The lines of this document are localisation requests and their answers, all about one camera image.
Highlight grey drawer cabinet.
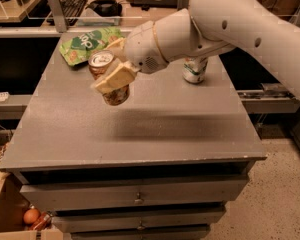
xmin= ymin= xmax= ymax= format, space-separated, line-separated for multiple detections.
xmin=0 ymin=30 xmax=268 ymax=240

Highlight bottom grey drawer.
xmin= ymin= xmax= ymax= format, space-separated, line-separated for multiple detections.
xmin=71 ymin=225 xmax=210 ymax=240

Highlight red bottle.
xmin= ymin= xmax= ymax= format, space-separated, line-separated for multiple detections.
xmin=30 ymin=212 xmax=52 ymax=231

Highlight top grey drawer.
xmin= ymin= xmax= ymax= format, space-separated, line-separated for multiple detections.
xmin=21 ymin=175 xmax=249 ymax=211

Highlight grey drawer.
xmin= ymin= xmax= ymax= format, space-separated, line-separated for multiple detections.
xmin=21 ymin=175 xmax=249 ymax=211
xmin=52 ymin=203 xmax=225 ymax=233
xmin=71 ymin=225 xmax=210 ymax=240

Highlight green chip bag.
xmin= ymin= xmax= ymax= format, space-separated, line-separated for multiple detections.
xmin=59 ymin=27 xmax=123 ymax=66

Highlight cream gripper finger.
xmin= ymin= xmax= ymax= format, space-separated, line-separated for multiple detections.
xmin=91 ymin=60 xmax=139 ymax=94
xmin=105 ymin=38 xmax=126 ymax=62

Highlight black keyboard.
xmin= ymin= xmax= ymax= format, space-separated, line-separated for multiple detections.
xmin=60 ymin=0 xmax=88 ymax=26

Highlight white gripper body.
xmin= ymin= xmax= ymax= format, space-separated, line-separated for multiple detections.
xmin=124 ymin=21 xmax=169 ymax=74

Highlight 7up can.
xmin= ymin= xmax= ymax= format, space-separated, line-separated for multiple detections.
xmin=182 ymin=57 xmax=208 ymax=84

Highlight orange soda can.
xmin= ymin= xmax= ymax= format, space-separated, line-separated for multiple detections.
xmin=88 ymin=50 xmax=130 ymax=106

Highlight middle grey drawer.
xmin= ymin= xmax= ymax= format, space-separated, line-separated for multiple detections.
xmin=52 ymin=203 xmax=225 ymax=233

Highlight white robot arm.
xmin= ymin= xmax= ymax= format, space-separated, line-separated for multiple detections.
xmin=93 ymin=0 xmax=300 ymax=101

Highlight black headphones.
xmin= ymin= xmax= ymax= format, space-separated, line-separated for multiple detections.
xmin=88 ymin=0 xmax=122 ymax=17

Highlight left metal bracket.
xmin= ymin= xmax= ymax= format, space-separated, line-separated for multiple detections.
xmin=47 ymin=0 xmax=68 ymax=33

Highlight orange ball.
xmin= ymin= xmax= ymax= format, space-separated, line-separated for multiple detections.
xmin=23 ymin=208 xmax=41 ymax=225

